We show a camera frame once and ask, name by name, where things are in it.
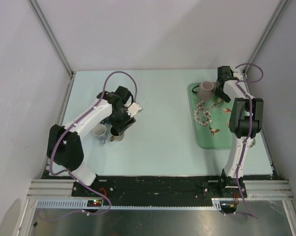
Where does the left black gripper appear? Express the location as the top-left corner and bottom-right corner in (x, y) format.
(106, 106), (136, 136)

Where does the brown striped cup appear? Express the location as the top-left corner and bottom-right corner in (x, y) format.
(109, 131), (124, 142)

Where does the small blue-grey cup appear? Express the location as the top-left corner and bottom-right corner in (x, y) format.
(92, 123), (108, 145)

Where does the mauve upside-down mug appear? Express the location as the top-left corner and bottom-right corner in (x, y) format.
(192, 81), (215, 102)

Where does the blue mug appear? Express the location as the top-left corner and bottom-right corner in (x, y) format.
(100, 118), (111, 125)

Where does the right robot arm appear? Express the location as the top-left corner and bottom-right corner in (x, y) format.
(214, 66), (264, 197)

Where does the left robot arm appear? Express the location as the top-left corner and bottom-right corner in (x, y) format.
(47, 86), (142, 196)

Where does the green floral tray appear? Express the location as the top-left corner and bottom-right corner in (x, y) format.
(188, 83), (233, 150)

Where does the small circuit board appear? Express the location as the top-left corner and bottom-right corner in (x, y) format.
(87, 200), (103, 207)

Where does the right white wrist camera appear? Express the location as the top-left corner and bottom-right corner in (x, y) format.
(233, 70), (245, 81)

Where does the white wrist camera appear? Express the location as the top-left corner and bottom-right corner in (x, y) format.
(126, 102), (143, 117)
(233, 70), (245, 81)

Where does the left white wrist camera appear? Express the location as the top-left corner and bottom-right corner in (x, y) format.
(126, 102), (143, 117)

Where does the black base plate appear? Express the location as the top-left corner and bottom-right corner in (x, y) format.
(71, 176), (247, 207)

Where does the right aluminium frame post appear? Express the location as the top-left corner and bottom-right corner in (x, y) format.
(241, 0), (291, 79)

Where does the aluminium frame post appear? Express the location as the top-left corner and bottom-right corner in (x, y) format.
(28, 0), (74, 79)
(241, 0), (291, 79)

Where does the grey cable duct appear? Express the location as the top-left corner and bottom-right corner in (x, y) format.
(37, 199), (221, 210)

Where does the left aluminium frame post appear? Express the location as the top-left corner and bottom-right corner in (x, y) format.
(28, 0), (74, 79)

